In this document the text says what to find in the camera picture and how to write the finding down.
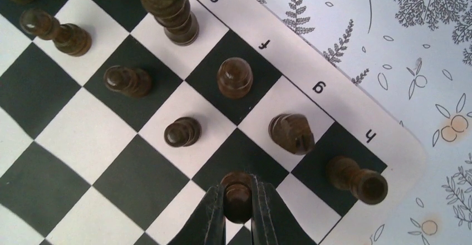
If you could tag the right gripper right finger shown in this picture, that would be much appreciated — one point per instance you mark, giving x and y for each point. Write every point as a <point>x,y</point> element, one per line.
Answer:
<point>272,222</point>

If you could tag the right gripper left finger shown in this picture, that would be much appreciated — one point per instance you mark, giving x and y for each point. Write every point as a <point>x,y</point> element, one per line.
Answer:
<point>206,225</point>

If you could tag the dark chess rook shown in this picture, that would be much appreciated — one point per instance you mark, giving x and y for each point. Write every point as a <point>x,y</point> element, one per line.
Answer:
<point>366,185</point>

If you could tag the dark chess piece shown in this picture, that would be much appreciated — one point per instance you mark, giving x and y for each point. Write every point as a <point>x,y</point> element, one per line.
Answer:
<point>292,133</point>
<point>175,16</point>
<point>234,78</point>

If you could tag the black white chessboard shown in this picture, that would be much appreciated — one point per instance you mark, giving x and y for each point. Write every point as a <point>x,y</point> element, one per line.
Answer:
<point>81,164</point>

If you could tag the floral patterned table mat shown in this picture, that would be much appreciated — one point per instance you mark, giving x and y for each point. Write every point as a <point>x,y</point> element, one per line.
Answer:
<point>414,58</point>

